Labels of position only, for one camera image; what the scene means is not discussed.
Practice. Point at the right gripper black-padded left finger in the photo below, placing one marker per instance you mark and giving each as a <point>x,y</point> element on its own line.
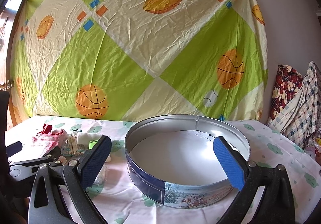
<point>47,204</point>

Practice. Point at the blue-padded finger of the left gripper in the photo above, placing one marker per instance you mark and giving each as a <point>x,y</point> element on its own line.
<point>13,148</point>

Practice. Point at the black-padded finger of the left gripper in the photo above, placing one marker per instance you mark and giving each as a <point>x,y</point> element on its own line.
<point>49,152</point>

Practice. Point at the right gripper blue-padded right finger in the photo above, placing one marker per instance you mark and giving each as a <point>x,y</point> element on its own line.
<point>276,204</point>

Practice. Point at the pink fluffy towel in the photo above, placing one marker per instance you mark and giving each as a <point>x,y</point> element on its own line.
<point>52,139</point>

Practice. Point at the green tissue pack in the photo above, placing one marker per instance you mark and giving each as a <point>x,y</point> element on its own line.
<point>92,144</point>

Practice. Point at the red fabric pouch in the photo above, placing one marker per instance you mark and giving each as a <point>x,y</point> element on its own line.
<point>46,131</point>

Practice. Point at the pack of toothpicks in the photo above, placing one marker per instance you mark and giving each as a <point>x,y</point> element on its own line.
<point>71,148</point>

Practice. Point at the white rolled gauze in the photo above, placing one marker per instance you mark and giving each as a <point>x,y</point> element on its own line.
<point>83,139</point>

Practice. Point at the blue white plaid fabric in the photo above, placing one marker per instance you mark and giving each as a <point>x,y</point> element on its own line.
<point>300,119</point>

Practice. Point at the round metal cookie tin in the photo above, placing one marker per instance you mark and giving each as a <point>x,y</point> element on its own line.
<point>171,159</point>

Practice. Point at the red plaid bear fabric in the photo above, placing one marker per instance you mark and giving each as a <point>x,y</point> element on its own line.
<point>287,84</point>

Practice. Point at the green cream basketball sheet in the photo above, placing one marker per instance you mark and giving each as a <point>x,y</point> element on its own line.
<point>127,60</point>

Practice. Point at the brown wooden door frame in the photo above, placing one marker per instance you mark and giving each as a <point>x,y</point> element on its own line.
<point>10,15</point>

